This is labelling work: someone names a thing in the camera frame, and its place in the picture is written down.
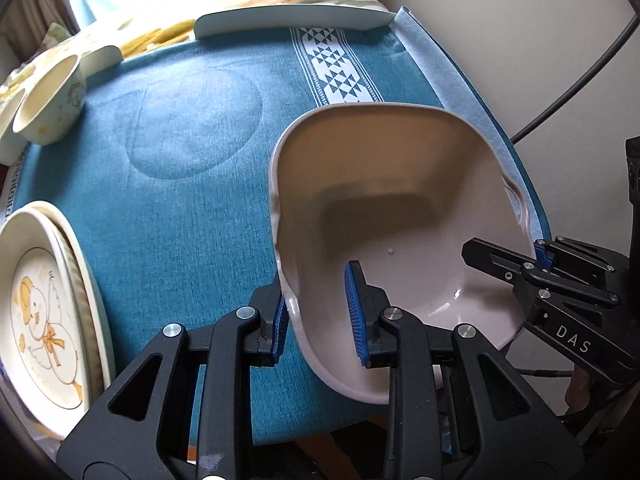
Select small white bowl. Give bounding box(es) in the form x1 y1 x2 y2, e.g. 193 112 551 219
0 87 28 166

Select person's right hand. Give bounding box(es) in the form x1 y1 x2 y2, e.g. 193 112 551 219
565 367 594 407

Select cream duck print bowl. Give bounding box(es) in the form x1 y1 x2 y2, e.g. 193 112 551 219
12 54 87 146

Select black cable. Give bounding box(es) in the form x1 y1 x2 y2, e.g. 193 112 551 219
510 25 640 143

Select pink square bowl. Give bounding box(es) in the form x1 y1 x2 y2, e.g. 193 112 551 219
269 102 538 406

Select plain white plate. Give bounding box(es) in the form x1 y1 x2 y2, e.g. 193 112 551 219
0 200 117 439

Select teal patterned tablecloth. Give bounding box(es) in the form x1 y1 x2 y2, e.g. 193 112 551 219
0 7 553 443

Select duck print plate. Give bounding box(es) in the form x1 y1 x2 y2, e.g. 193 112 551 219
0 209 92 426

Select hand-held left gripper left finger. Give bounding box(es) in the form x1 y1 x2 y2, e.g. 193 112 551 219
56 282 291 477

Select green checked pillow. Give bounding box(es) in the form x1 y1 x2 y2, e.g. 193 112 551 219
44 22 72 45

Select brown curtain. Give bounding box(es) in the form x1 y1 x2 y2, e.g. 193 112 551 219
0 0 83 68

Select floral striped blanket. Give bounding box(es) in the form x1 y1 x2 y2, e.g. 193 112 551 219
0 0 388 106

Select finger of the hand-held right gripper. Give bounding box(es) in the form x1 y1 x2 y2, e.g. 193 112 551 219
462 237 622 309
534 235 629 294

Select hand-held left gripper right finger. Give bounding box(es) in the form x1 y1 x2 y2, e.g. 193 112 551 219
345 260 586 480

